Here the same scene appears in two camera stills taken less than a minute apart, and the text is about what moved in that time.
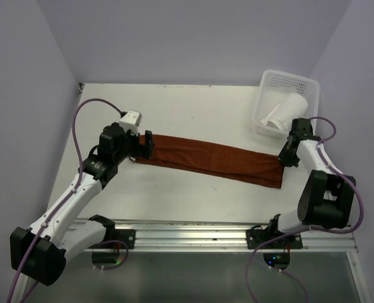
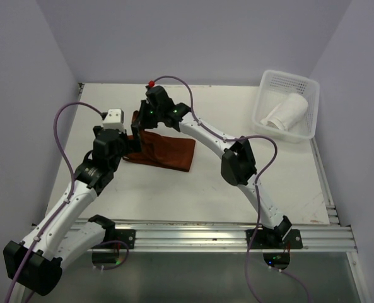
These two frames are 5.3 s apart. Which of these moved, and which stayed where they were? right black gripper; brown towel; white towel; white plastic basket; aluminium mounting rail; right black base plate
Moved: right black gripper; brown towel
Stayed: right black base plate; white plastic basket; aluminium mounting rail; white towel
